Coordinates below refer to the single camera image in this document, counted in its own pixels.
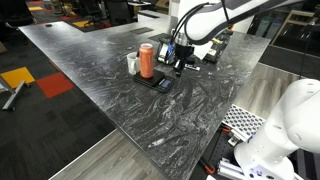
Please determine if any grey metal stand leg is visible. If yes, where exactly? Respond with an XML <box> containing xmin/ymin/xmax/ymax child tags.
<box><xmin>0</xmin><ymin>75</ymin><xmax>32</xmax><ymax>112</ymax></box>

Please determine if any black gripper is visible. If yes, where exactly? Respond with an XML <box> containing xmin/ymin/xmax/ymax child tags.
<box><xmin>172</xmin><ymin>43</ymin><xmax>196</xmax><ymax>79</ymax></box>

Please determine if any short black arm cable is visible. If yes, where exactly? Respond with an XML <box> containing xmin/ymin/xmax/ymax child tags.
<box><xmin>219</xmin><ymin>0</ymin><xmax>232</xmax><ymax>28</ymax></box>

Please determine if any rectangular black table grommet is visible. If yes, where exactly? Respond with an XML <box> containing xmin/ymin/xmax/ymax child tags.
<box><xmin>147</xmin><ymin>32</ymin><xmax>173</xmax><ymax>43</ymax></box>
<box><xmin>129</xmin><ymin>26</ymin><xmax>155</xmax><ymax>36</ymax></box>

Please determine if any black device with yellow labels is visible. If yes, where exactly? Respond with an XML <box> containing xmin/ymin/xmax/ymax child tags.
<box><xmin>203</xmin><ymin>29</ymin><xmax>235</xmax><ymax>65</ymax></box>

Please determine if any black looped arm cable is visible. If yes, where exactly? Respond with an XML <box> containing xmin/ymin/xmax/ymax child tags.
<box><xmin>170</xmin><ymin>2</ymin><xmax>211</xmax><ymax>46</ymax></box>

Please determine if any black office chair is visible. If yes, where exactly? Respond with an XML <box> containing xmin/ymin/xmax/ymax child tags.
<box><xmin>102</xmin><ymin>0</ymin><xmax>136</xmax><ymax>27</ymax></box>

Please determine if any black optical breadboard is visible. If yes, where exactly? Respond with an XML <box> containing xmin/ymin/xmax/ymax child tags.
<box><xmin>189</xmin><ymin>125</ymin><xmax>244</xmax><ymax>180</ymax></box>

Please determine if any perforated metal plate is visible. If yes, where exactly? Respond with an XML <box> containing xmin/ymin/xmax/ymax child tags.
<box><xmin>221</xmin><ymin>103</ymin><xmax>268</xmax><ymax>142</ymax></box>

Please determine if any white paper sheet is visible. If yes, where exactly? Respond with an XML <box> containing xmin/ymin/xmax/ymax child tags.
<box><xmin>193</xmin><ymin>41</ymin><xmax>215</xmax><ymax>61</ymax></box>

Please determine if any dark office chair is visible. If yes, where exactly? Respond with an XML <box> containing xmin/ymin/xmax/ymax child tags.
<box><xmin>0</xmin><ymin>0</ymin><xmax>38</xmax><ymax>28</ymax></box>

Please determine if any aluminium extrusion rail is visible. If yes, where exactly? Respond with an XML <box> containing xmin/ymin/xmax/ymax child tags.
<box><xmin>216</xmin><ymin>159</ymin><xmax>249</xmax><ymax>180</ymax></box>

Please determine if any orange drink can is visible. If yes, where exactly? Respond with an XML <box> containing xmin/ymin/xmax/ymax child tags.
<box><xmin>138</xmin><ymin>43</ymin><xmax>156</xmax><ymax>80</ymax></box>

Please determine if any white ceramic mug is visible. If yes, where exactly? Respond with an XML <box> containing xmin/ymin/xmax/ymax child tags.
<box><xmin>126</xmin><ymin>51</ymin><xmax>142</xmax><ymax>77</ymax></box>

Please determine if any black digital scale pad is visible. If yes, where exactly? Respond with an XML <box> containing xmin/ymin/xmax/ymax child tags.
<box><xmin>133</xmin><ymin>68</ymin><xmax>176</xmax><ymax>94</ymax></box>

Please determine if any thin black hanging cable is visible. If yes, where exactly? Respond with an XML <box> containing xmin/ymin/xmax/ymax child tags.
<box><xmin>298</xmin><ymin>19</ymin><xmax>316</xmax><ymax>80</ymax></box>

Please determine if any black and white marker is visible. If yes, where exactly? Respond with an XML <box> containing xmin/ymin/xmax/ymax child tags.
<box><xmin>184</xmin><ymin>63</ymin><xmax>202</xmax><ymax>72</ymax></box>

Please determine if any orange handled clamp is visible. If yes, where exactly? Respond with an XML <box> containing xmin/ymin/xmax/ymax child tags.
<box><xmin>199</xmin><ymin>158</ymin><xmax>218</xmax><ymax>176</ymax></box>

